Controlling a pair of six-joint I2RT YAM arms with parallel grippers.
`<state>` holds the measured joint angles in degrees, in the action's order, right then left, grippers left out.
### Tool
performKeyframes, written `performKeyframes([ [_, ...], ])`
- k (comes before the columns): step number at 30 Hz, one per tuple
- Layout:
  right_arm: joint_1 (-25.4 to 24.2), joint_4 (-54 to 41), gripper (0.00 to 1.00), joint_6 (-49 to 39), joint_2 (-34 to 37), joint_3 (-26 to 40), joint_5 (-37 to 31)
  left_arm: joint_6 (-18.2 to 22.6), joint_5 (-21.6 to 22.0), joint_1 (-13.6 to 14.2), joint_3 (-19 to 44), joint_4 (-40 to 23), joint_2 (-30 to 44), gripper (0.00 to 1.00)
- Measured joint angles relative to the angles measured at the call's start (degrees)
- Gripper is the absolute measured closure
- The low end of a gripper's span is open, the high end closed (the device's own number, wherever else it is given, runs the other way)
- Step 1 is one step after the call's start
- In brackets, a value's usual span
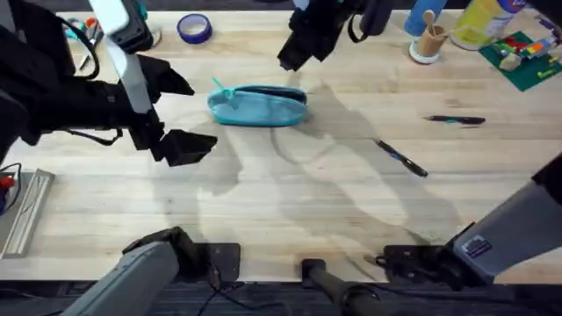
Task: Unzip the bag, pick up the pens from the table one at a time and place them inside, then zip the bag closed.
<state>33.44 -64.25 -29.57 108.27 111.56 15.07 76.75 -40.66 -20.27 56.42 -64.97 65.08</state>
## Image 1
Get teal zip pencil bag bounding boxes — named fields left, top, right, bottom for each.
left=206, top=77, right=309, bottom=128

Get grey metal rail piece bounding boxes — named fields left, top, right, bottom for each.
left=0, top=168, right=55, bottom=260

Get wooden cup with spoon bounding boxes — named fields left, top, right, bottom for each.
left=415, top=10, right=450, bottom=59

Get green board with toy blocks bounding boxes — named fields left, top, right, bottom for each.
left=478, top=29, right=562, bottom=93

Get red and black cables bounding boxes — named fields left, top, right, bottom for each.
left=0, top=162, right=23, bottom=217

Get scissors with orange handle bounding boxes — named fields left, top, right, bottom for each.
left=63, top=16, right=105, bottom=72

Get white round coaster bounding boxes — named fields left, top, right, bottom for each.
left=408, top=39, right=443, bottom=66

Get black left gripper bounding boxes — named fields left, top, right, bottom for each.
left=38, top=54, right=219, bottom=169

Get left wrist upright plate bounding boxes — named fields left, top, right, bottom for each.
left=103, top=37, right=154, bottom=116

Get black pen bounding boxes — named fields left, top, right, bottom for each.
left=374, top=139, right=429, bottom=179
left=422, top=114, right=487, bottom=126

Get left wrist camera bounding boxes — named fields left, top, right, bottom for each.
left=86, top=0, right=155, bottom=55

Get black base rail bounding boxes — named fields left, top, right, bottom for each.
left=0, top=280, right=562, bottom=316

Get black camera mast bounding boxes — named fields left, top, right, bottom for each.
left=299, top=257, right=390, bottom=316

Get yellow-green wipes canister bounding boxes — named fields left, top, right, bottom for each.
left=450, top=0, right=527, bottom=52

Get blue cylinder container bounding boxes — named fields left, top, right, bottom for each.
left=403, top=0, right=448, bottom=39

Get blue tape roll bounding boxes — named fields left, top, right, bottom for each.
left=176, top=12, right=213, bottom=46

